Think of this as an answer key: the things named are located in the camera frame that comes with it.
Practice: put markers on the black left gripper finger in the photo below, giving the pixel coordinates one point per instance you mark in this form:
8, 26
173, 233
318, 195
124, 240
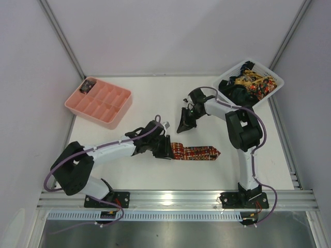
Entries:
160, 152
166, 141

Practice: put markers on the rolled dark tie in tray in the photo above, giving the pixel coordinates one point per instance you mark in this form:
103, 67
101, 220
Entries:
86, 86

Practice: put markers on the red multicolour patterned tie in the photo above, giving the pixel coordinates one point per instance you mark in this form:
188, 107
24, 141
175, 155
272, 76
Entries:
195, 153

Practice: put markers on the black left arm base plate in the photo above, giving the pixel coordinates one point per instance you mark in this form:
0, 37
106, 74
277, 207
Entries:
111, 200

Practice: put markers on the white slotted cable duct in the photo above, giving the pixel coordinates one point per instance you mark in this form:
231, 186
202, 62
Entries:
75, 215

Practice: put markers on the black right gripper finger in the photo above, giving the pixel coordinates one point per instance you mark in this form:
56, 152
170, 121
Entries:
185, 117
187, 126

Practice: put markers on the red floral tie in basket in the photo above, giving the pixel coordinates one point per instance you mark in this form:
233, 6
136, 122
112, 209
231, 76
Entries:
262, 89

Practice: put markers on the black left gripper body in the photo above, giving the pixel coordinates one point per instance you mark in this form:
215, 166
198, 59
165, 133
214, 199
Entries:
167, 146

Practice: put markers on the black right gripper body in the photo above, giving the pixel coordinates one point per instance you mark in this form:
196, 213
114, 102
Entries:
187, 119

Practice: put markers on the pink compartment tray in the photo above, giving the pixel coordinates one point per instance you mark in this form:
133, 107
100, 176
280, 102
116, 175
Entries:
105, 105

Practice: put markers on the aluminium front rail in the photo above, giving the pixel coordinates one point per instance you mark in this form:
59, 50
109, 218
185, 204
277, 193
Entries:
179, 200

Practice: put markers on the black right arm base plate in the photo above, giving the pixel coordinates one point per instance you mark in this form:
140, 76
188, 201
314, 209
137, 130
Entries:
237, 200

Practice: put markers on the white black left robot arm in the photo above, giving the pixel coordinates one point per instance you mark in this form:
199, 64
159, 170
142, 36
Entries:
73, 168

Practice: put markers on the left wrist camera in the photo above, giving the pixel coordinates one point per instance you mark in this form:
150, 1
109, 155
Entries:
166, 125

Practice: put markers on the white perforated plastic basket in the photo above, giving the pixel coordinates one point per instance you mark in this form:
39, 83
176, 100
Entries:
237, 71

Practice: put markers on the yellow patterned tie in basket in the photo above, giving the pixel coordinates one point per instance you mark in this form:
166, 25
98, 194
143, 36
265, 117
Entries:
248, 77

